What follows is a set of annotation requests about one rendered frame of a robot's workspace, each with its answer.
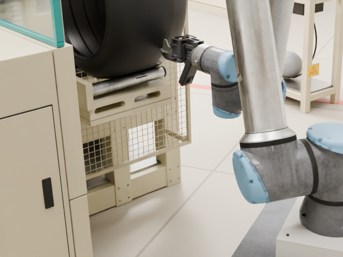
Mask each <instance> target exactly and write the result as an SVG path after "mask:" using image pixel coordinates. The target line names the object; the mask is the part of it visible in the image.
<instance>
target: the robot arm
mask: <svg viewBox="0 0 343 257"><path fill-rule="evenodd" d="M294 1H295V0H226V7H227V13H228V20H229V27H230V34H231V40H232V47H233V51H231V50H225V49H222V48H218V47H215V46H212V45H208V44H204V41H203V40H200V39H197V37H196V36H192V35H189V34H186V36H185V35H183V36H181V35H180V36H176V37H172V38H170V46H169V44H168V41H167V40H166V39H164V40H163V48H161V53H162V55H163V57H164V58H165V59H167V60H170V61H174V62H176V63H185V66H184V68H183V71H182V74H181V76H180V79H179V84H180V85H181V86H185V85H188V84H191V83H192V81H193V79H194V76H195V74H196V72H197V70H198V71H201V72H204V73H206V74H209V75H210V78H211V93H212V107H213V112H214V114H215V115H216V116H217V117H219V118H223V119H234V118H237V117H239V116H240V115H241V111H242V114H243V121H244V128H245V133H244V135H243V136H242V137H241V139H240V141H239V145H240V150H239V149H238V150H236V151H234V152H233V156H232V164H233V170H234V174H235V178H236V181H237V184H238V187H239V189H240V191H241V193H242V195H243V197H244V198H245V200H246V201H247V202H249V203H251V204H260V203H269V202H274V201H279V200H285V199H290V198H295V197H301V196H305V197H304V199H303V202H302V204H301V206H300V210H299V219H300V222H301V224H302V225H303V226H304V227H305V228H306V229H308V230H309V231H311V232H313V233H315V234H318V235H321V236H325V237H333V238H342V237H343V123H337V122H327V123H324V122H320V123H316V124H313V125H311V126H310V127H309V128H308V130H307V132H306V136H307V137H306V138H303V139H297V135H296V132H294V131H293V130H292V129H290V128H289V127H288V125H287V120H286V114H285V106H284V101H285V98H286V84H285V81H284V79H283V78H282V74H283V67H284V61H285V55H286V49H287V43H288V36H289V30H290V24H291V17H292V11H293V5H294ZM190 36H191V37H190Z"/></svg>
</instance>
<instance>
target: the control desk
mask: <svg viewBox="0 0 343 257"><path fill-rule="evenodd" d="M64 44H65V46H63V47H54V46H52V45H49V44H47V43H44V42H42V41H39V40H37V39H34V38H31V37H29V36H26V35H24V34H21V33H19V32H16V31H14V30H11V29H9V28H6V27H3V26H1V25H0V257H93V252H92V242H91V232H90V221H89V211H88V201H87V195H86V194H87V186H86V175H85V165H84V155H83V144H82V134H81V123H80V113H79V103H78V92H77V82H76V71H75V61H74V50H73V45H71V44H68V43H64Z"/></svg>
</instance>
